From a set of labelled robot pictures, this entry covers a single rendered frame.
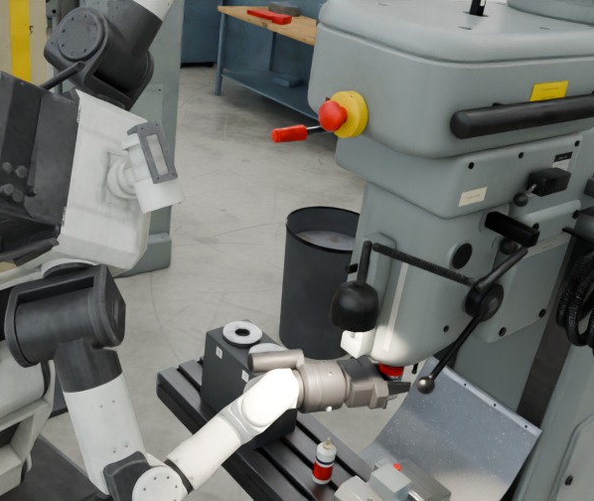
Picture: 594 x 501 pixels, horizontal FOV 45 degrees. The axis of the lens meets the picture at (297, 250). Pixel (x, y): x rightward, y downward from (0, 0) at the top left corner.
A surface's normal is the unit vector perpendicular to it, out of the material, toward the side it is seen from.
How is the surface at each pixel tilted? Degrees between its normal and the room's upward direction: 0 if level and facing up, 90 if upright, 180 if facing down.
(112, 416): 64
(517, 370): 90
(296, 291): 94
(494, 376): 90
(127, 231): 58
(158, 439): 0
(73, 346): 71
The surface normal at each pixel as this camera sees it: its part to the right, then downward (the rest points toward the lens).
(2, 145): 0.77, -0.14
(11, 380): 0.79, 0.23
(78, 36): -0.32, -0.12
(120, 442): 0.54, 0.01
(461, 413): -0.62, -0.21
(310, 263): -0.51, 0.39
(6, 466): 0.48, -0.61
